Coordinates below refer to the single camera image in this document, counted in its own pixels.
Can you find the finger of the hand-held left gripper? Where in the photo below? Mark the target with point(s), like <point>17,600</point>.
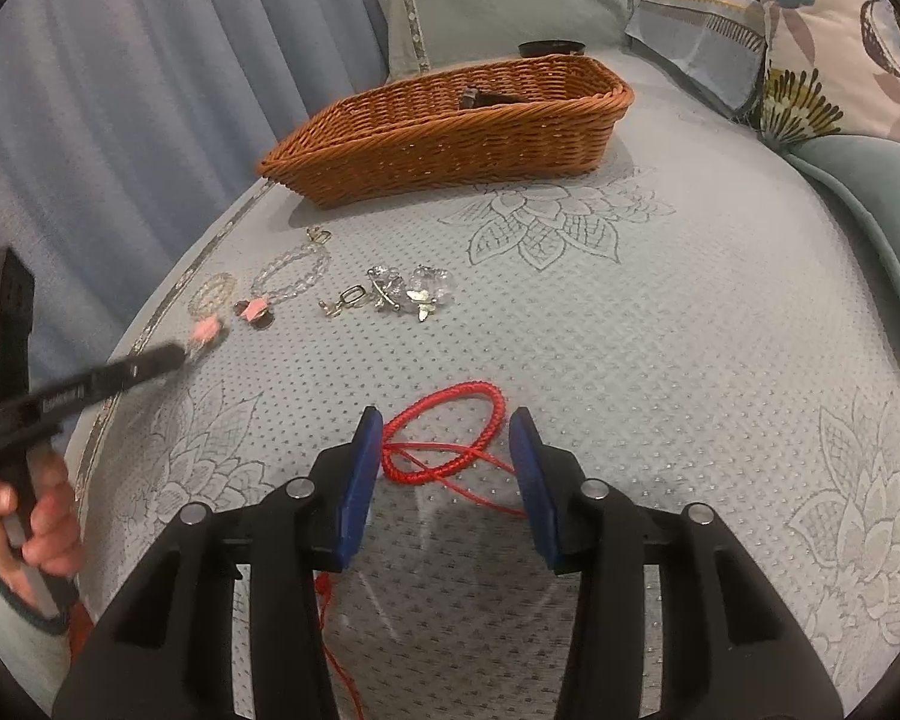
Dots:
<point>112,379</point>

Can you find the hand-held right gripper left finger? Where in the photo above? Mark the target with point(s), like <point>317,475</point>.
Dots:
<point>360,469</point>

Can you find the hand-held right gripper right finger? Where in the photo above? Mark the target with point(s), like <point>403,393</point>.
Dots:
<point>532,480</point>

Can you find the brown wicker basket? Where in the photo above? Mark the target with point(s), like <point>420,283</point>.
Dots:
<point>435,142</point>

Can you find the person's left forearm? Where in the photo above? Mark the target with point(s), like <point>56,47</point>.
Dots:
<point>19,630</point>

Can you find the person's left hand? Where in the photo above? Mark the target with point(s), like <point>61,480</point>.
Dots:
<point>54,517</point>

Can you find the silver leaf brooch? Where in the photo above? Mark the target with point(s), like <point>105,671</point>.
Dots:
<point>387,289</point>

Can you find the clear crystal flower brooch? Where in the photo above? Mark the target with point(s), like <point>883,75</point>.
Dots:
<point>429,286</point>

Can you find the grey floral sofa cover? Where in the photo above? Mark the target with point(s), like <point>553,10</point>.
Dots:
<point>645,315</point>

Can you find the blue-grey curtain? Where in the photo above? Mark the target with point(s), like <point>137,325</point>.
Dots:
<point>157,90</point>

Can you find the dark brown hair clip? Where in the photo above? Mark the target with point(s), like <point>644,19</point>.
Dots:
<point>487,98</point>

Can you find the black round dish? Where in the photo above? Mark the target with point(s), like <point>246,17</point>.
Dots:
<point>551,48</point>

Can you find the teal sofa armrest cushion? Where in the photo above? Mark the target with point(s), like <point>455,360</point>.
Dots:
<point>870,195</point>

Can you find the grey-blue patterned cushion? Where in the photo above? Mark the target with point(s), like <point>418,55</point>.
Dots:
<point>701,45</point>

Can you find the teal sofa back cushion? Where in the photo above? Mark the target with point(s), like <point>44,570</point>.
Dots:
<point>510,0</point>

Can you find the floral print pillow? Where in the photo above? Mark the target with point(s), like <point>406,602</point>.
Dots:
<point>832,30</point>

